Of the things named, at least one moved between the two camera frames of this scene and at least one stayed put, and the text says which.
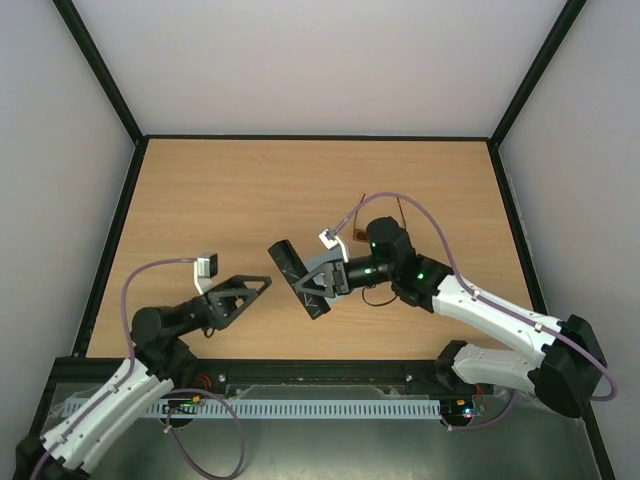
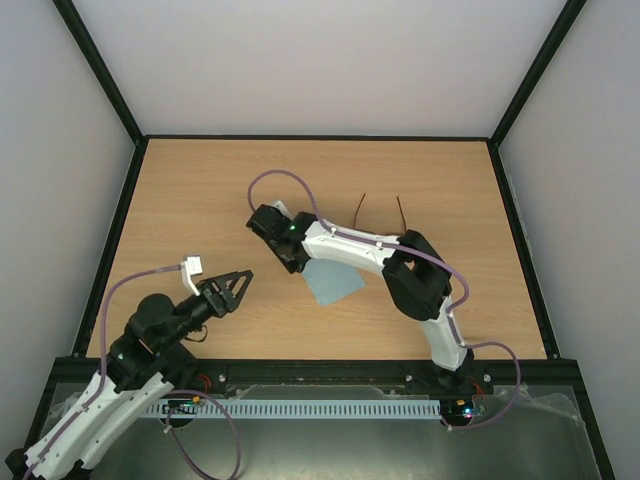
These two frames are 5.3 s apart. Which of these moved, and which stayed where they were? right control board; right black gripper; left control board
Moved: right black gripper
Stayed: right control board; left control board
